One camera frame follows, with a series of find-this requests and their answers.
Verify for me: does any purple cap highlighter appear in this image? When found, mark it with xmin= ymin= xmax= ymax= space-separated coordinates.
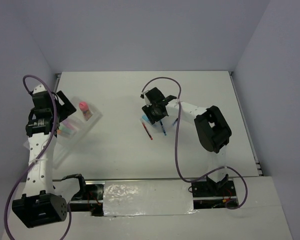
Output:
xmin=63 ymin=119 xmax=80 ymax=131

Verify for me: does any blue cap highlighter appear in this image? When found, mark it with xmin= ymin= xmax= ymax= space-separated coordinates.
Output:
xmin=141 ymin=114 xmax=159 ymax=129

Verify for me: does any pink cap glue stick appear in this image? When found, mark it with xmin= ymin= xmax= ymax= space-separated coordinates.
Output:
xmin=78 ymin=101 xmax=93 ymax=121

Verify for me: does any green cap highlighter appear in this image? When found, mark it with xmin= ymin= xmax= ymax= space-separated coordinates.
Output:
xmin=59 ymin=125 xmax=68 ymax=132

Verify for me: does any orange cap highlighter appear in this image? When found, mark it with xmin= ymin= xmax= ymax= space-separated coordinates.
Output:
xmin=57 ymin=129 xmax=71 ymax=138

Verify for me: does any red gel pen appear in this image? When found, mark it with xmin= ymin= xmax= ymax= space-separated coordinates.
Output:
xmin=140 ymin=118 xmax=153 ymax=141

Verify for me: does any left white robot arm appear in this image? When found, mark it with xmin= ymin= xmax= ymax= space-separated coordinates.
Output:
xmin=12 ymin=85 xmax=88 ymax=228

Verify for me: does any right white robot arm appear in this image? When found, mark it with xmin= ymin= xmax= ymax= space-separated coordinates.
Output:
xmin=140 ymin=87 xmax=232 ymax=196

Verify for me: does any teal gel pen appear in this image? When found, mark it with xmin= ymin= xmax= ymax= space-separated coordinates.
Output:
xmin=159 ymin=120 xmax=167 ymax=136

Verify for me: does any clear plastic organizer tray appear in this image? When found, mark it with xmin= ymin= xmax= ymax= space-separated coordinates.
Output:
xmin=23 ymin=96 xmax=103 ymax=170

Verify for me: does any silver foil covered panel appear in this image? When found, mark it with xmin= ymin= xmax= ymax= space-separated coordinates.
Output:
xmin=103 ymin=180 xmax=196 ymax=217

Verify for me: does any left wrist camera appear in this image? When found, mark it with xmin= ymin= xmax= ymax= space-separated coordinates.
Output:
xmin=32 ymin=83 xmax=47 ymax=95

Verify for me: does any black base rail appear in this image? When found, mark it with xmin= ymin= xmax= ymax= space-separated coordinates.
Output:
xmin=70 ymin=180 xmax=239 ymax=217

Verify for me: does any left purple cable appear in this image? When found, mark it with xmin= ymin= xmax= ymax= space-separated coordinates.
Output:
xmin=5 ymin=74 xmax=73 ymax=240

